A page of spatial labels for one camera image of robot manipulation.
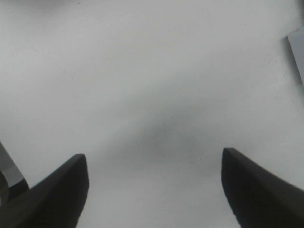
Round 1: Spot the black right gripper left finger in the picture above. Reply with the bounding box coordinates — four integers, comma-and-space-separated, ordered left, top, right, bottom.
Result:
0, 154, 89, 228

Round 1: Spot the white microwave oven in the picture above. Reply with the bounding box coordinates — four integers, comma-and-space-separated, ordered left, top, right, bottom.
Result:
0, 143, 29, 207

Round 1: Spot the white microwave door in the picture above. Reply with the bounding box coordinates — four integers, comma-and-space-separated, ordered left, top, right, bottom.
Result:
287, 27, 304, 83

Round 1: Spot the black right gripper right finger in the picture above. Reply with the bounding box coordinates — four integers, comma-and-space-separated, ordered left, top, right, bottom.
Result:
221, 148, 304, 228

